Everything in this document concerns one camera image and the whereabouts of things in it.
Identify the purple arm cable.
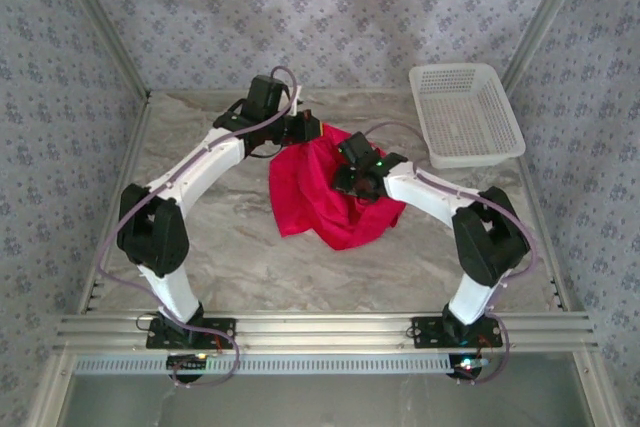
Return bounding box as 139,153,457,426
97,65,242,391
367,119,542,388

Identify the aluminium frame post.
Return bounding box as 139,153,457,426
499,0,604,91
49,0,153,101

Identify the red t-shirt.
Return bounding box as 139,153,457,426
268,121,404,252

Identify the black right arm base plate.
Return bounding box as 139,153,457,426
409,315,504,350

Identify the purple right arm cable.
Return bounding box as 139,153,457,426
367,119,542,388

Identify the black controller board green light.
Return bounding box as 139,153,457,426
166,351,210,384
448,352,490,384

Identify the aluminium mounting rail beam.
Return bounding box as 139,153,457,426
53,312,600,352

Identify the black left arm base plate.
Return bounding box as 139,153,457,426
144,315,238,351

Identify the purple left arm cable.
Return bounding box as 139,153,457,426
97,65,242,391

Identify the aluminium frame leg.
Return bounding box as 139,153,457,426
572,350,615,427
24,350,76,427

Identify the white perforated plastic basket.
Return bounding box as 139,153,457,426
408,62,526,169

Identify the grey slotted cable duct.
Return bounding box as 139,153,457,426
73,352,484,377

